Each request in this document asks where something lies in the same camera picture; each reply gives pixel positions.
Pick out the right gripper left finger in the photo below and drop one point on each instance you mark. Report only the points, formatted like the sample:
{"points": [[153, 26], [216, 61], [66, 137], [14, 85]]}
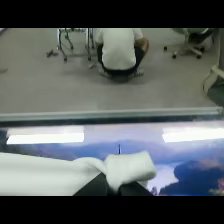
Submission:
{"points": [[95, 187]]}

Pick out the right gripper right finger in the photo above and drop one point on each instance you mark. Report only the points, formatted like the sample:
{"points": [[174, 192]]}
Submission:
{"points": [[133, 190]]}

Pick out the white garment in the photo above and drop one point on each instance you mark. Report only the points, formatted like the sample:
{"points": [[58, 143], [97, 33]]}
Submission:
{"points": [[50, 173]]}

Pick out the person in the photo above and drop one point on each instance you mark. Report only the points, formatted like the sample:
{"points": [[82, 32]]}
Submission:
{"points": [[120, 50]]}

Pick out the metal rolling cart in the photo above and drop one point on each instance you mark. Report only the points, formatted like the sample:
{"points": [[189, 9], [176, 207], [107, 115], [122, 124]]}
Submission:
{"points": [[75, 41]]}

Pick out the office chair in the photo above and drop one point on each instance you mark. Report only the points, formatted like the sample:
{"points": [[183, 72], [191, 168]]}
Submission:
{"points": [[190, 41]]}

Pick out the silver frame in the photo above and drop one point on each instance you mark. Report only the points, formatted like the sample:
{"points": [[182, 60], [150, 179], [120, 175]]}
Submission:
{"points": [[110, 114]]}

